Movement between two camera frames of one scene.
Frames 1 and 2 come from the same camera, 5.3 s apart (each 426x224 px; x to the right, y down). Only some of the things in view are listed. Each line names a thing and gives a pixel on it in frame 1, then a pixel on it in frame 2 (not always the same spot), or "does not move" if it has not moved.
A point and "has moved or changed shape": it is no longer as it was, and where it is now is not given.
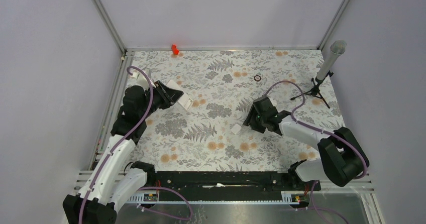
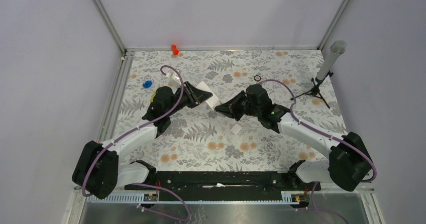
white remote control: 185,101 has moved or changed shape
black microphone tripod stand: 314,91 does not move
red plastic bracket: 175,50 does not move
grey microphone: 337,48 does not move
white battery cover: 236,128 does not move
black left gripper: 169,96 to 191,92
